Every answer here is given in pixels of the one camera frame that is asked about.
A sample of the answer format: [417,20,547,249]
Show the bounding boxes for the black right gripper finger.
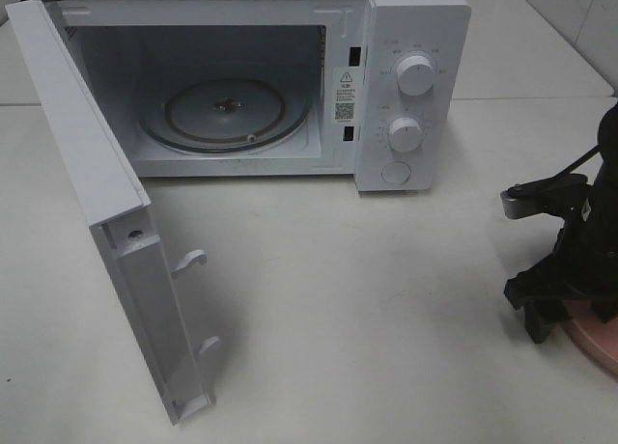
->
[591,294,618,323]
[524,300,570,344]

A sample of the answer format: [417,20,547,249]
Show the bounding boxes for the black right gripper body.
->
[505,163,617,309]

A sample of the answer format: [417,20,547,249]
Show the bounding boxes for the pink round plate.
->
[562,301,617,377]

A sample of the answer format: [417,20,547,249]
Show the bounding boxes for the white round door button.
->
[381,161,411,185]

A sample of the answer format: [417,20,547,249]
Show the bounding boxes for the white microwave door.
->
[7,0,220,424]

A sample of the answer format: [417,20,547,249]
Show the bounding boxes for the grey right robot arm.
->
[500,108,617,344]

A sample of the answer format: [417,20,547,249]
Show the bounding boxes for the lower white round knob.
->
[388,118,424,153]

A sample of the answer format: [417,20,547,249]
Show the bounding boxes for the white round knob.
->
[394,52,435,97]
[388,118,424,153]

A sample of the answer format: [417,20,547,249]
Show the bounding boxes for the upper white round knob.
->
[394,52,435,97]

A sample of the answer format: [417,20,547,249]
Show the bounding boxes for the white microwave oven body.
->
[16,0,471,191]

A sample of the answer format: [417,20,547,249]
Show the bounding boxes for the white warning label sticker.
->
[332,67,362,124]

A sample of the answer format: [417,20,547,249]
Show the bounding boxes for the glass microwave turntable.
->
[139,78,312,154]

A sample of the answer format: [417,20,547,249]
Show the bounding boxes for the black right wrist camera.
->
[500,174,590,220]

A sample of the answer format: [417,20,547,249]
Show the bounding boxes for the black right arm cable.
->
[559,144,604,180]

